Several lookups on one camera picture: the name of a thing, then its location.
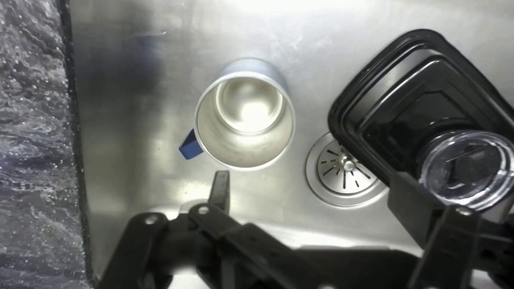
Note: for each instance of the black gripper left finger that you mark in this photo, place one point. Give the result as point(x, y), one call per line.
point(221, 192)

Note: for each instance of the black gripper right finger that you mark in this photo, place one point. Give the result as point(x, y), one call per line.
point(449, 258)

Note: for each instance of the dark blue steel mug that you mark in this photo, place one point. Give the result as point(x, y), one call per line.
point(245, 118)

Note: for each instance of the sink drain strainer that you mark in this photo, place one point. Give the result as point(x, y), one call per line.
point(338, 179)

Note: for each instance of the stainless steel sink basin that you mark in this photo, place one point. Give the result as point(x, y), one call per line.
point(142, 67)

